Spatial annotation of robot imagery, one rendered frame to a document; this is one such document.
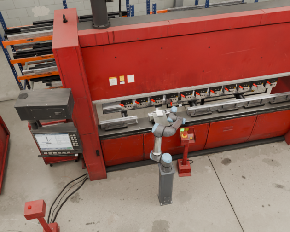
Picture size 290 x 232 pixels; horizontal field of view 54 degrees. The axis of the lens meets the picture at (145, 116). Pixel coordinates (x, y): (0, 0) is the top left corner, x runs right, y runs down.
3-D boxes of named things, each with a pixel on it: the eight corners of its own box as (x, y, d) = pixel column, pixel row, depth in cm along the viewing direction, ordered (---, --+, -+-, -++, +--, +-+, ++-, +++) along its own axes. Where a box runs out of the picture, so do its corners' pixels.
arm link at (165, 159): (169, 168, 338) (170, 161, 329) (159, 164, 343) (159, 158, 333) (173, 161, 346) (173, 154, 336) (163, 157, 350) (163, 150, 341)
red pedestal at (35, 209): (43, 247, 362) (22, 217, 304) (44, 228, 380) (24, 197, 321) (59, 244, 365) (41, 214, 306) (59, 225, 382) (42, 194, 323)
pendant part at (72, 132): (42, 154, 311) (31, 133, 286) (44, 146, 320) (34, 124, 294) (82, 153, 311) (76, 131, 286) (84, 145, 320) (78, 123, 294)
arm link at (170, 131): (173, 131, 305) (187, 116, 346) (164, 128, 308) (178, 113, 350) (171, 141, 310) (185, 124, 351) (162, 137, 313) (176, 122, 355)
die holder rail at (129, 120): (101, 129, 386) (100, 124, 380) (101, 125, 391) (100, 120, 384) (137, 123, 392) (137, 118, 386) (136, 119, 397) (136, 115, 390)
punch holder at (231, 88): (223, 94, 385) (226, 85, 373) (221, 90, 390) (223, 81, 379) (234, 93, 386) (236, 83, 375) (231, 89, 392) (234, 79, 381)
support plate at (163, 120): (156, 128, 369) (156, 127, 369) (152, 114, 388) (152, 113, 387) (170, 125, 371) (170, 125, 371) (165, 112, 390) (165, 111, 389)
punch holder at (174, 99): (166, 103, 375) (166, 94, 363) (165, 99, 381) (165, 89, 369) (177, 101, 377) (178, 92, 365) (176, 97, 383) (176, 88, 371)
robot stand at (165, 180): (172, 203, 401) (175, 172, 346) (160, 205, 398) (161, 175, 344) (169, 192, 413) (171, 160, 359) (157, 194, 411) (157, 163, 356)
